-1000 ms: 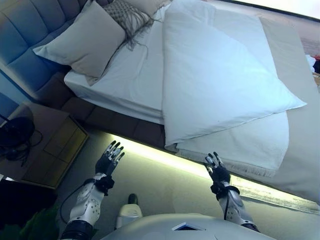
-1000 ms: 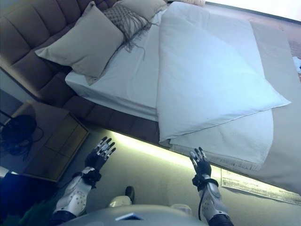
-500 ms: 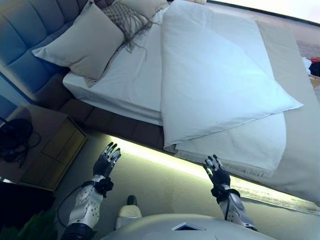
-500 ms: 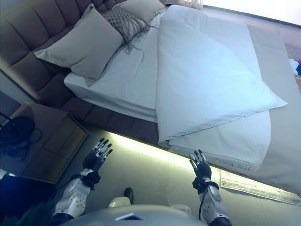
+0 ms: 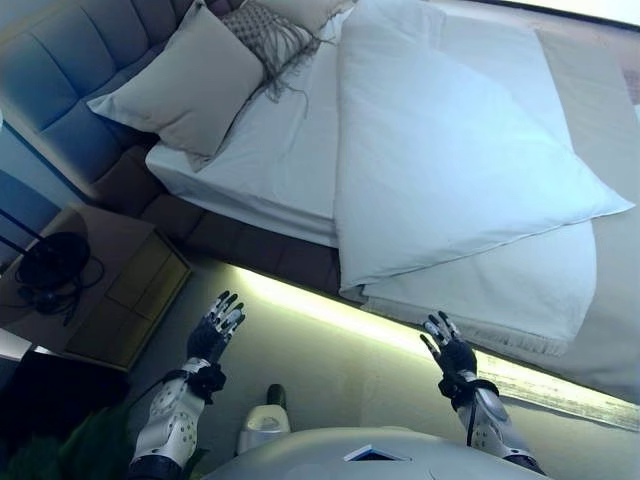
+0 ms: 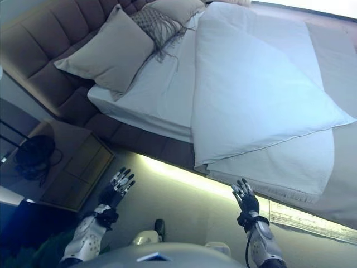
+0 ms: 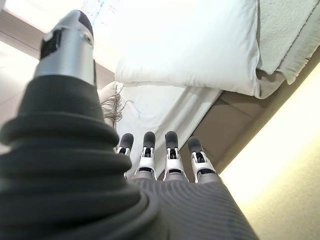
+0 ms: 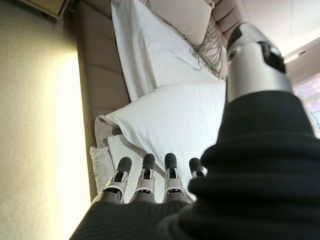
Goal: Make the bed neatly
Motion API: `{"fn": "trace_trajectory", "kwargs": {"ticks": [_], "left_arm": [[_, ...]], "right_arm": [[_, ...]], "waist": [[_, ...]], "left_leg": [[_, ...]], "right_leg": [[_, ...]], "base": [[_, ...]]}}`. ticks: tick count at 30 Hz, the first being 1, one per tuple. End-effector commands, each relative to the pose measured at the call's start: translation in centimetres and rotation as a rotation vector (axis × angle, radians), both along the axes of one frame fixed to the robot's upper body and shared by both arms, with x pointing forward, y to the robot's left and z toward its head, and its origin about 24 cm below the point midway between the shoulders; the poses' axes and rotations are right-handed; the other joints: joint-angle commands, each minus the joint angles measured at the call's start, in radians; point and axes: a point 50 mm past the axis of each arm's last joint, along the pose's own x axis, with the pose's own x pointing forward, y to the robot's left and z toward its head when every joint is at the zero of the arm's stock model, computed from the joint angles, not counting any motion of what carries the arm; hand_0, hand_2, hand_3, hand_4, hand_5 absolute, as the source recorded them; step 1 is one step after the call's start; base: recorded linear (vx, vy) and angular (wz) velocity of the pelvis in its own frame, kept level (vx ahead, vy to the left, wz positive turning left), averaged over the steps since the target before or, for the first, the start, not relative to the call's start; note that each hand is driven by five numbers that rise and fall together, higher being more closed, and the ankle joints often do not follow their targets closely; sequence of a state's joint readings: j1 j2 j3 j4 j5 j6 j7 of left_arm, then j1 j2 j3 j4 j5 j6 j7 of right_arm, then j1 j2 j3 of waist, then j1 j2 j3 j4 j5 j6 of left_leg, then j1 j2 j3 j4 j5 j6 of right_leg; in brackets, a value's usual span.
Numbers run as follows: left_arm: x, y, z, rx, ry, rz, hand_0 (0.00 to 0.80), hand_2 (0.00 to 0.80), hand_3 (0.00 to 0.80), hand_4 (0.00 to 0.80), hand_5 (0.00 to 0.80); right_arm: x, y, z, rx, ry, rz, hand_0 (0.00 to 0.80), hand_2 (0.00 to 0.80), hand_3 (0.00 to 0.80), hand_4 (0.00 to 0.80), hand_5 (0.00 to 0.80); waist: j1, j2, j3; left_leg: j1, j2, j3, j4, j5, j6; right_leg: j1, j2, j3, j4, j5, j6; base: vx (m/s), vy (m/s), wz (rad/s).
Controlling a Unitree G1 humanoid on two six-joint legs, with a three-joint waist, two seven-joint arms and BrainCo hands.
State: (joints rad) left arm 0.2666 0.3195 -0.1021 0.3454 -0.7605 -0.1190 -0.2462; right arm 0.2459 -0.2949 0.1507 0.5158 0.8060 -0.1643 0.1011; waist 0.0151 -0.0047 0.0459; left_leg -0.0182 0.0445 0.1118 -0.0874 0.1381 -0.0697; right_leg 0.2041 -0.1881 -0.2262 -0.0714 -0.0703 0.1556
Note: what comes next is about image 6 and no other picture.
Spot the dark blue box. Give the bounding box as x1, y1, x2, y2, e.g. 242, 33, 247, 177
0, 199, 81, 260

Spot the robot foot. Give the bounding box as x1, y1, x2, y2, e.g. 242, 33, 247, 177
154, 218, 166, 238

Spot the grey robot torso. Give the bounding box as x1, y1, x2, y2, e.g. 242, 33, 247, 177
76, 230, 252, 268

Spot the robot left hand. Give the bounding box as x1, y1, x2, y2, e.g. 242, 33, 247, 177
98, 167, 136, 216

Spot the grey fringed decorative cushion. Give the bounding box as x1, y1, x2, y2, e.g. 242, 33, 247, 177
129, 5, 187, 72

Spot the green plant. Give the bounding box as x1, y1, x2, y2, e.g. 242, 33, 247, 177
5, 231, 73, 268

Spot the large beige pillow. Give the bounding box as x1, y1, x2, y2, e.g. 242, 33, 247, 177
53, 3, 156, 102

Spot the brown upholstered bed frame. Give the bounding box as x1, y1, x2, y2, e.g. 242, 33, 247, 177
57, 83, 210, 176

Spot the white duvet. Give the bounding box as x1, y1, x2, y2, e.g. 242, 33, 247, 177
190, 2, 356, 196

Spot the beige fringed bed throw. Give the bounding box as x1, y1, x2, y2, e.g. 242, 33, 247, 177
262, 22, 357, 229

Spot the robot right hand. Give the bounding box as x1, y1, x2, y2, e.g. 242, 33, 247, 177
231, 178, 261, 220

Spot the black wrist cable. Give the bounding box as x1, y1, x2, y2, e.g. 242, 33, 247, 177
236, 213, 270, 268

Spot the wooden nightstand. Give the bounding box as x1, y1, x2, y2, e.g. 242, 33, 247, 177
16, 118, 115, 213

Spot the white printed paper sheet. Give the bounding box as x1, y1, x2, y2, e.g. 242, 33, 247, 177
268, 199, 357, 246

